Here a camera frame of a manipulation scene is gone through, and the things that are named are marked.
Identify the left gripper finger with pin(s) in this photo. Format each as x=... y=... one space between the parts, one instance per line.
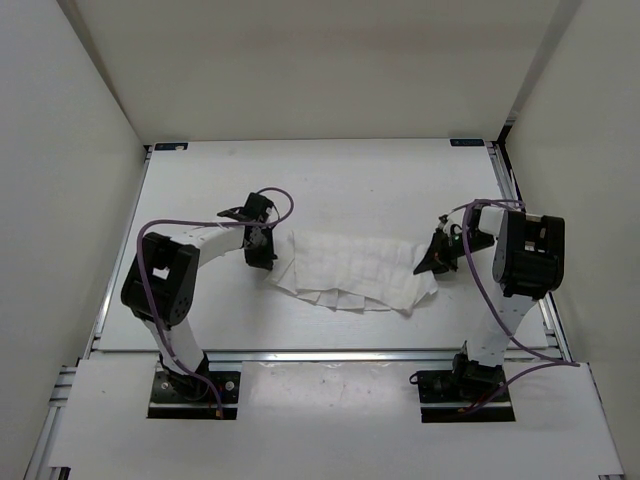
x=253 y=257
x=269 y=255

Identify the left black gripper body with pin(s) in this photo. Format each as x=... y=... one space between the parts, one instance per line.
x=260 y=242

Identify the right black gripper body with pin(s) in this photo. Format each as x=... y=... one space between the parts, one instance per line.
x=452 y=247

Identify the white fabric skirt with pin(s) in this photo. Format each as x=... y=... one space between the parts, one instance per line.
x=344 y=272

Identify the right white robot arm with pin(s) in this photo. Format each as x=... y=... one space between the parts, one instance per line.
x=515 y=259

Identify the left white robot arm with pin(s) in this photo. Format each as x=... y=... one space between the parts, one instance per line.
x=160 y=285

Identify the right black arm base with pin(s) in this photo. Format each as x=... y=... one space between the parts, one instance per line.
x=465 y=393

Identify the right blue corner label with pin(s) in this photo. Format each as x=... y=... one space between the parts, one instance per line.
x=466 y=142

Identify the blue corner label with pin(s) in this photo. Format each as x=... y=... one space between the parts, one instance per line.
x=466 y=142
x=171 y=146

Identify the left blue corner label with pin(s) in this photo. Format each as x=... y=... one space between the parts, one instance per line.
x=171 y=146

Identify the aluminium table frame rail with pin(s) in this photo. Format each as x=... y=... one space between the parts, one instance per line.
x=330 y=356

